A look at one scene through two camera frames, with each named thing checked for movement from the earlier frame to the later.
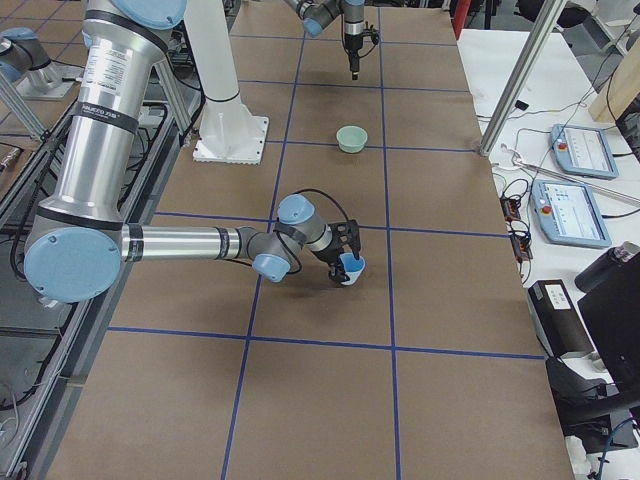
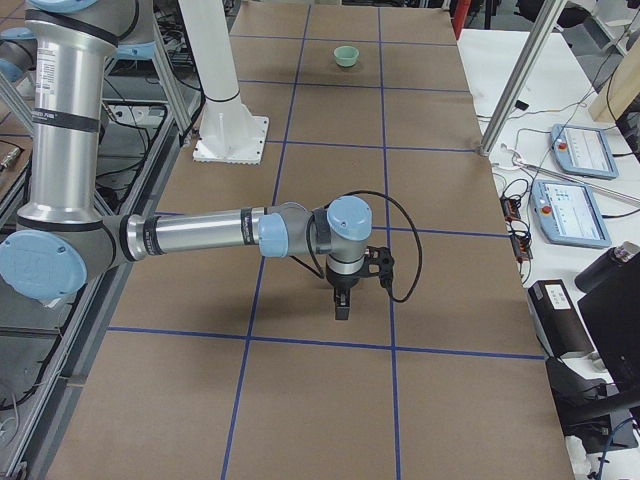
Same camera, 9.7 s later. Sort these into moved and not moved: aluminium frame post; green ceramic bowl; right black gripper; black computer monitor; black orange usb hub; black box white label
Moved: green ceramic bowl; right black gripper
Not moved: aluminium frame post; black orange usb hub; black computer monitor; black box white label
